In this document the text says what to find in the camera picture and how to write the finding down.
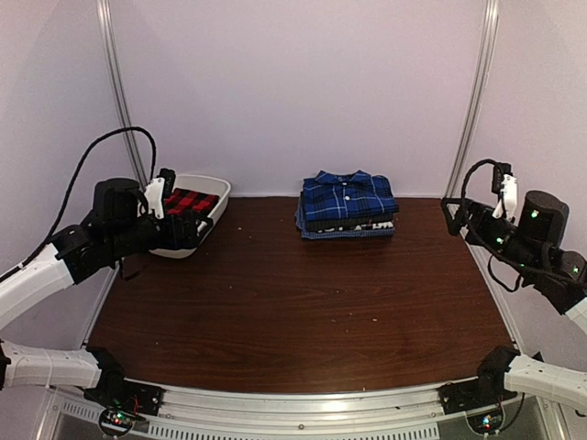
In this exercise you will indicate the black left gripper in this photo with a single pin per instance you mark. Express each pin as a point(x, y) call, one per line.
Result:
point(173, 240)

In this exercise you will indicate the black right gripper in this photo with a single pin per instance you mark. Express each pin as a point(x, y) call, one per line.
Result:
point(479, 214)

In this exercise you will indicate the blue checked shirt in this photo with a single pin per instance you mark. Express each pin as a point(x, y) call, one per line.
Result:
point(305, 234)

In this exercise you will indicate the blue plaid long sleeve shirt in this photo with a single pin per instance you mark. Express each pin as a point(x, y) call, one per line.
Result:
point(329, 197)

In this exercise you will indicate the dark grey striped shirt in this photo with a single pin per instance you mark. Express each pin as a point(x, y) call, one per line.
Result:
point(347, 223)

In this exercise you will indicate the black white graphic shirt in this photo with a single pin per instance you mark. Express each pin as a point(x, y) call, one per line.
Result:
point(358, 228)

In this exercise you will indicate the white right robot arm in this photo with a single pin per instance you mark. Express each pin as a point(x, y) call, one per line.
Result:
point(559, 275)

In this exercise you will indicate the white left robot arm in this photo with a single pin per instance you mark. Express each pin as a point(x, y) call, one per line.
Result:
point(69, 258)

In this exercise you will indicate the red black plaid shirt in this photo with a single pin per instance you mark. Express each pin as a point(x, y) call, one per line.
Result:
point(183, 200)

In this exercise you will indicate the white plastic basket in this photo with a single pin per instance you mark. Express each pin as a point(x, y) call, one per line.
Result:
point(211, 192)

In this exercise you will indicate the right circuit board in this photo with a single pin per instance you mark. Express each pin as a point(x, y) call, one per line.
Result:
point(485, 423)

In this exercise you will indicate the circuit board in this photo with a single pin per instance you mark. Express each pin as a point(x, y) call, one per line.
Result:
point(485, 423)
point(117, 422)

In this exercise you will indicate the left circuit board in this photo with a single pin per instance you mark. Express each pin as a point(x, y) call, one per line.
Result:
point(117, 422)

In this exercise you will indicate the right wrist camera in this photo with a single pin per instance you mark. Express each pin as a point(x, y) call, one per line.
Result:
point(543, 217)

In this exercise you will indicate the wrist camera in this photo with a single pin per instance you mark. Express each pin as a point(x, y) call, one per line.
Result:
point(121, 200)
point(543, 217)

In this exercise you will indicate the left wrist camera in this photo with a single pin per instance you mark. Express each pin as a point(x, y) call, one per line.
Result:
point(121, 200)

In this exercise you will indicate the aluminium corner post right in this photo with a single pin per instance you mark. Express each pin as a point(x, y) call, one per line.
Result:
point(490, 26)

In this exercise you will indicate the aluminium corner post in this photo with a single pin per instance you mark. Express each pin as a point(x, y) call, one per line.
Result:
point(106, 27)
point(490, 26)

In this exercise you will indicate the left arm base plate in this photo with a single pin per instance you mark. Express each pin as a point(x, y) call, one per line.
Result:
point(131, 396)

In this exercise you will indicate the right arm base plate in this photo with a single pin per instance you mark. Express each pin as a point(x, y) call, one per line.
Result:
point(465, 396)

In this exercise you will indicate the aluminium front rail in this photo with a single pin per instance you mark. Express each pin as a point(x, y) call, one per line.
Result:
point(405, 413)

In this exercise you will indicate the aluminium corner post left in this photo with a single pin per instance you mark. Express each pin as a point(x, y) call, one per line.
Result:
point(106, 27)

